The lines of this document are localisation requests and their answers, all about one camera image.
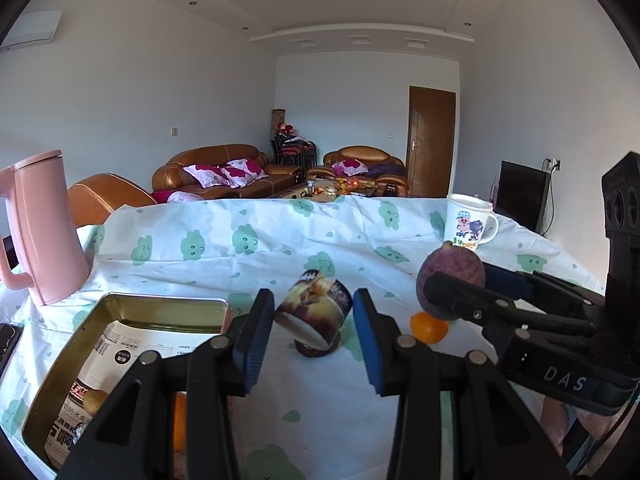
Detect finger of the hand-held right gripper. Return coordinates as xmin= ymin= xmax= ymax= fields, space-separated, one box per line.
xmin=427 ymin=273 xmax=597 ymax=336
xmin=484 ymin=264 xmax=607 ymax=312

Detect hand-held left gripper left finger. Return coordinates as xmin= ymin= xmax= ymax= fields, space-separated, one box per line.
xmin=57 ymin=288 xmax=277 ymax=480

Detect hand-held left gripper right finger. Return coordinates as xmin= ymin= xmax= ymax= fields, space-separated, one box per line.
xmin=352 ymin=287 xmax=566 ymax=480

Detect purple passion fruit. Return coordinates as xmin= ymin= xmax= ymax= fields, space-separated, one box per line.
xmin=416 ymin=241 xmax=487 ymax=322

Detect brown paper cup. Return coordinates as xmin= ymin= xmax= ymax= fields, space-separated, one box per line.
xmin=274 ymin=269 xmax=354 ymax=348

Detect metal tray with paper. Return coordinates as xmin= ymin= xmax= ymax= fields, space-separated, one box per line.
xmin=21 ymin=292 xmax=236 ymax=471

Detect medium orange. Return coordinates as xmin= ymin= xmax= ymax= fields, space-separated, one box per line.
xmin=172 ymin=392 xmax=188 ymax=452

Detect small potato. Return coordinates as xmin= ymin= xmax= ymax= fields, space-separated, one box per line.
xmin=82 ymin=389 xmax=110 ymax=417

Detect small orange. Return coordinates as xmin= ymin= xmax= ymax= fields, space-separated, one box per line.
xmin=410 ymin=311 xmax=449 ymax=345

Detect white cartoon mug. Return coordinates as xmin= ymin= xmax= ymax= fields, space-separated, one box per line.
xmin=442 ymin=193 xmax=499 ymax=251

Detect black television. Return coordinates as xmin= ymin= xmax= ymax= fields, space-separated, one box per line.
xmin=492 ymin=160 xmax=548 ymax=235

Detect white paper packet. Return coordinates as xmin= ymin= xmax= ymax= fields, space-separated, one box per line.
xmin=44 ymin=320 xmax=223 ymax=468

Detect purple blanket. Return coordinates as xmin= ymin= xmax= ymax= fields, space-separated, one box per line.
xmin=367 ymin=161 xmax=406 ymax=178

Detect brown wooden door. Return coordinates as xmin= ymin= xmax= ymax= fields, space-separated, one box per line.
xmin=407 ymin=86 xmax=457 ymax=198

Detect cluttered coffee table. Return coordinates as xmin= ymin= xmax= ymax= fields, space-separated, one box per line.
xmin=287 ymin=177 xmax=397 ymax=203

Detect pink cloth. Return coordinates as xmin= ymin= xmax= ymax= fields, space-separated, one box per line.
xmin=151 ymin=190 xmax=201 ymax=204

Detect brown leather loveseat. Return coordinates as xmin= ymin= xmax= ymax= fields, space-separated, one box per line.
xmin=322 ymin=146 xmax=408 ymax=197

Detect brown leather sofa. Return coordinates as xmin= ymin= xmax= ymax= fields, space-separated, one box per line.
xmin=152 ymin=144 xmax=306 ymax=200

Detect black chairs with clothes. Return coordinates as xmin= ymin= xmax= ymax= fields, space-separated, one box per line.
xmin=270 ymin=132 xmax=317 ymax=168

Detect brown leather armchair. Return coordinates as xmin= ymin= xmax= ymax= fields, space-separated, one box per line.
xmin=67 ymin=173 xmax=158 ymax=227

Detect pink electric kettle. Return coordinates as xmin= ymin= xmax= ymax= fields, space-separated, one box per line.
xmin=0 ymin=149 xmax=93 ymax=307

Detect black phone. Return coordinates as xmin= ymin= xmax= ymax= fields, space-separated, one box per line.
xmin=0 ymin=324 xmax=25 ymax=376

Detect white air conditioner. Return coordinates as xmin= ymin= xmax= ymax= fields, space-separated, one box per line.
xmin=0 ymin=10 xmax=63 ymax=54

